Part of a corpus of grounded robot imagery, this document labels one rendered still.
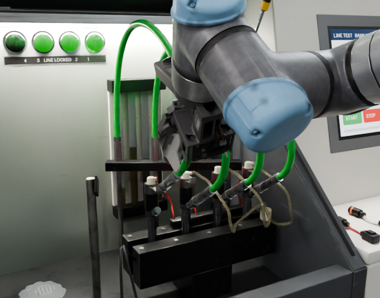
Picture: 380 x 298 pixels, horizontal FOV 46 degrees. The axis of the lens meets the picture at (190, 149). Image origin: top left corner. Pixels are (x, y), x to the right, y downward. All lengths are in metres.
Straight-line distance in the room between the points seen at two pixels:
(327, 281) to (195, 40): 0.58
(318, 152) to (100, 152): 0.55
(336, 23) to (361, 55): 0.76
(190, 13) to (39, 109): 0.71
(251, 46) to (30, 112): 0.75
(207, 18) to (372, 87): 0.18
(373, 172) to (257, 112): 0.90
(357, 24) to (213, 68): 0.88
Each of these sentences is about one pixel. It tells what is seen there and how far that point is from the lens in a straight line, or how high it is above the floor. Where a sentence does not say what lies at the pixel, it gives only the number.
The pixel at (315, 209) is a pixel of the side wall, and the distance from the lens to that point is 0.98.
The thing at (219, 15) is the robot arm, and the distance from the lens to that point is 0.45.
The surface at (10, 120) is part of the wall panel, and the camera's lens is 1.10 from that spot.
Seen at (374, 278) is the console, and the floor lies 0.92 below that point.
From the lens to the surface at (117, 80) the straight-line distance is 1.04.
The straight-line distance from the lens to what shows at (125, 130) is 1.16.
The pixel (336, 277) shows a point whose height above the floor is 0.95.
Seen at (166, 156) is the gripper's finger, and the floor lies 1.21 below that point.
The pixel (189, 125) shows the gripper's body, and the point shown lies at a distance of 0.62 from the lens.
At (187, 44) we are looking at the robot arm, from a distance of 0.47.
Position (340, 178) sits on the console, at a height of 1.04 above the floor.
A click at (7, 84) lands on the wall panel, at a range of 1.09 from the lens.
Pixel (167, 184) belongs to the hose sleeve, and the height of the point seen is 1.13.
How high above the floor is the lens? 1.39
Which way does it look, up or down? 14 degrees down
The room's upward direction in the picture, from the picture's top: straight up
